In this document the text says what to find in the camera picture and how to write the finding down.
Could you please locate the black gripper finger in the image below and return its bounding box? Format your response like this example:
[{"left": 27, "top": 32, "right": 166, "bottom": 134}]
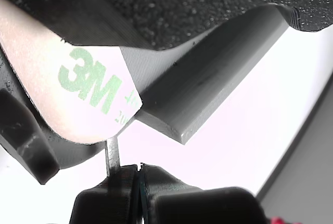
[{"left": 137, "top": 162, "right": 268, "bottom": 224}]

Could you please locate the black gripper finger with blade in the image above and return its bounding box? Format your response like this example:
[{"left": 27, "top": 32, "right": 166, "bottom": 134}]
[{"left": 69, "top": 135, "right": 143, "bottom": 224}]

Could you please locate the black printed gripper finger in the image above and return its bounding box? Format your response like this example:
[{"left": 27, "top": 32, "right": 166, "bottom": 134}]
[{"left": 0, "top": 0, "right": 333, "bottom": 51}]

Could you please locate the grey plastic fixture with legs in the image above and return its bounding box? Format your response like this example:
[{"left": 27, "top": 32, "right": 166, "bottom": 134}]
[{"left": 0, "top": 4, "right": 289, "bottom": 186}]

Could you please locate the tan 3M protective film strip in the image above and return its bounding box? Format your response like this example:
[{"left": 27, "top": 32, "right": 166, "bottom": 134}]
[{"left": 0, "top": 0, "right": 143, "bottom": 144}]

